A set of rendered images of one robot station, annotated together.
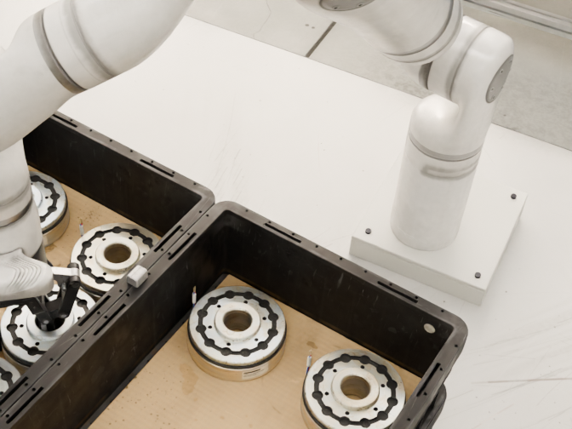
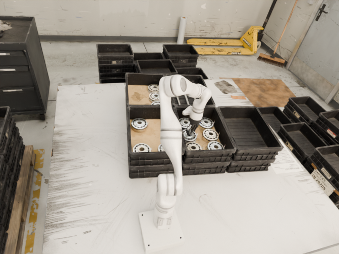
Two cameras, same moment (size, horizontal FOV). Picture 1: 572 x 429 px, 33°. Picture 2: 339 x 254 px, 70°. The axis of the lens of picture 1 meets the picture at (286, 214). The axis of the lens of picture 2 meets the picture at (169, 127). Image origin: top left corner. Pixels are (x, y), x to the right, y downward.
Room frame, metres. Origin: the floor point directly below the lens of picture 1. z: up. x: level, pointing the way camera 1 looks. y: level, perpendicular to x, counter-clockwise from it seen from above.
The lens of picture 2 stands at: (1.29, -0.61, 1.88)
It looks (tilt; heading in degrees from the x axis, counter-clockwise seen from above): 42 degrees down; 136
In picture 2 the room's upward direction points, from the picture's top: 10 degrees clockwise
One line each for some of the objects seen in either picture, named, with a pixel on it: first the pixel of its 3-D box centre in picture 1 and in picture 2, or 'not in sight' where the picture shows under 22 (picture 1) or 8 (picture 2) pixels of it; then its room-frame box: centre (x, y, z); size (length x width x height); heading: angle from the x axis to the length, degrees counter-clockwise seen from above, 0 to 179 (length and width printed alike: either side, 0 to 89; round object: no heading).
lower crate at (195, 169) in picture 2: not in sight; (197, 145); (0.63, 0.30, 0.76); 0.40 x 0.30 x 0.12; 152
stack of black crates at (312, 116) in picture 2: not in sight; (302, 119); (0.70, 2.00, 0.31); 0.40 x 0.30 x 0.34; 158
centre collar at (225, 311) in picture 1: (237, 322); not in sight; (0.62, 0.04, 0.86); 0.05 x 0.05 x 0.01
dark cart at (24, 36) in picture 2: not in sight; (17, 72); (-1.27, -0.39, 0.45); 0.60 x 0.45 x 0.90; 158
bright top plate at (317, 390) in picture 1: (354, 391); (142, 149); (0.55, -0.09, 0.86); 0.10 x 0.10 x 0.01
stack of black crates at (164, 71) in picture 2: not in sight; (155, 83); (-0.57, 0.83, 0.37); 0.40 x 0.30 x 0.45; 68
